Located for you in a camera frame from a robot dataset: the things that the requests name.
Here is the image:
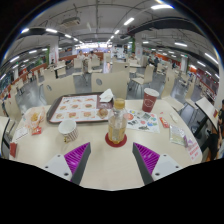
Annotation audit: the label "red paper cup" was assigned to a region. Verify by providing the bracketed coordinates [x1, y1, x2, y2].
[141, 87, 160, 113]

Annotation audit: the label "white paper napkin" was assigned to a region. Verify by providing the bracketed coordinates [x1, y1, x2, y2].
[99, 88, 115, 103]

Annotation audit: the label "small red wrapper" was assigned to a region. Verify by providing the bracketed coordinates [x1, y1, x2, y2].
[159, 116, 171, 129]

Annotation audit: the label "ceiling strip lights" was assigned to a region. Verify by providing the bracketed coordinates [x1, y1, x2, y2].
[0, 3, 221, 81]

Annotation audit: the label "white and pink leaflet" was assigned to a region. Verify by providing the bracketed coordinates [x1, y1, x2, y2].
[184, 138, 203, 163]

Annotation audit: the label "clear bottle with yellow drink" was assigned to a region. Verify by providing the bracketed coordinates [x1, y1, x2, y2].
[107, 97, 128, 145]

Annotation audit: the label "white paper slip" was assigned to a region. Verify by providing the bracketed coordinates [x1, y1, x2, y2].
[13, 125, 30, 143]

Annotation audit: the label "white patterned mug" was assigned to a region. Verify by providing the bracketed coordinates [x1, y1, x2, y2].
[57, 119, 80, 144]

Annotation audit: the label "clear plastic packet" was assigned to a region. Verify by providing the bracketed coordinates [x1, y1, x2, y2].
[168, 124, 188, 148]

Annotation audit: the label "dark food tray, paper liner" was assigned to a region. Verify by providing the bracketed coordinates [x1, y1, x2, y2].
[46, 92, 115, 125]

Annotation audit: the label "colourful sticker sheet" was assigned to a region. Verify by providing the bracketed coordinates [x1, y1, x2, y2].
[123, 108, 161, 134]

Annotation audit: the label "flat round red coaster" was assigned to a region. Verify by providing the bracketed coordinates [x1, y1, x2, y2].
[104, 132, 128, 148]

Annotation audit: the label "beige canteen chairs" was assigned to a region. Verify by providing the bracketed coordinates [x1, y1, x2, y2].
[0, 54, 224, 124]

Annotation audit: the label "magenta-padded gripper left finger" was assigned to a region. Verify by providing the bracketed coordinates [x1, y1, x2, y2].
[43, 142, 92, 186]

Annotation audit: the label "clear plastic bag with food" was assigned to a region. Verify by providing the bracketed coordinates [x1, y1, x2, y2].
[23, 105, 47, 133]

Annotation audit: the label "red pouch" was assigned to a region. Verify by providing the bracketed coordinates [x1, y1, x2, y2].
[9, 141, 18, 159]

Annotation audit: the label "small red sauce packet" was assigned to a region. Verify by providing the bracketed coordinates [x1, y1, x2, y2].
[31, 126, 43, 136]

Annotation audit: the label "ceiling air conditioner unit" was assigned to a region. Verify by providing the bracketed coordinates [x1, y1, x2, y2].
[60, 17, 82, 28]

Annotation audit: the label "white neighbouring table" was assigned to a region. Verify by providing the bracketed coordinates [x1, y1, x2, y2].
[0, 114, 11, 148]
[194, 96, 219, 121]

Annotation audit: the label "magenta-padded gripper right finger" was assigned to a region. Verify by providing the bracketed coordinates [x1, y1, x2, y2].
[132, 142, 183, 186]

